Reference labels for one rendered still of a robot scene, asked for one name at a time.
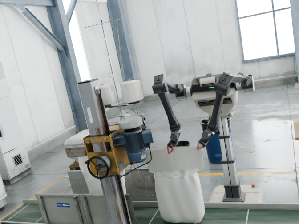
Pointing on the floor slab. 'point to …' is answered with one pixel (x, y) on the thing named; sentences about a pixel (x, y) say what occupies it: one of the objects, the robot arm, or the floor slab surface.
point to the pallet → (74, 166)
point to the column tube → (111, 195)
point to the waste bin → (214, 142)
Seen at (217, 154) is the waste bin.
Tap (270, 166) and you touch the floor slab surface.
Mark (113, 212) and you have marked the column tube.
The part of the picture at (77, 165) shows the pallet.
